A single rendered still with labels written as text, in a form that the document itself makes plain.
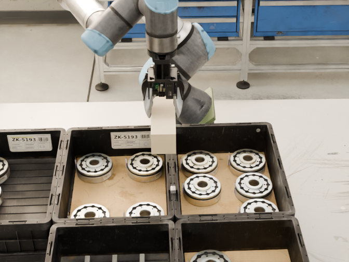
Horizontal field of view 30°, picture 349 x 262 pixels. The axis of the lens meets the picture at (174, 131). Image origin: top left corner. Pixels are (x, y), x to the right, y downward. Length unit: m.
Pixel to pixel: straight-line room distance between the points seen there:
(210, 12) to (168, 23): 2.14
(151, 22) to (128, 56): 2.67
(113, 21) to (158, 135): 0.29
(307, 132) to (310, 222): 0.45
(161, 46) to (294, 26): 2.25
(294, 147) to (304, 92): 1.64
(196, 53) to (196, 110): 0.19
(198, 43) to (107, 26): 0.54
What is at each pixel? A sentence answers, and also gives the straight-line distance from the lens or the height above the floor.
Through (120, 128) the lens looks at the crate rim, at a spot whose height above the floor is 0.93.
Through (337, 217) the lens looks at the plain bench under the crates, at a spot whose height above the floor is 0.70.
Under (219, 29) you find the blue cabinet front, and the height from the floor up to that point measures 0.37.
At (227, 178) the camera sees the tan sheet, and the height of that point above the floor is 0.83.
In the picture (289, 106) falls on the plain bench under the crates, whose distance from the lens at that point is 2.43.
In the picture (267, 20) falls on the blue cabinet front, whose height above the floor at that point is 0.42.
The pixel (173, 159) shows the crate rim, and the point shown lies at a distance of 1.78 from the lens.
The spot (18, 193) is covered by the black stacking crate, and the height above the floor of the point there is 0.83.
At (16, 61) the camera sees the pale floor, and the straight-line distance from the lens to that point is 4.23.
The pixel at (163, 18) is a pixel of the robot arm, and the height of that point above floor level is 1.38.
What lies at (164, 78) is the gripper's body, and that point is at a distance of 1.55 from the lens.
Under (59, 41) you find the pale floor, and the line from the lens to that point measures 4.41.
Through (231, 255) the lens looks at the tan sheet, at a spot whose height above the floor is 0.83.
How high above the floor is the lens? 2.03
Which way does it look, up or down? 36 degrees down
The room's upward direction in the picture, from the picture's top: 1 degrees counter-clockwise
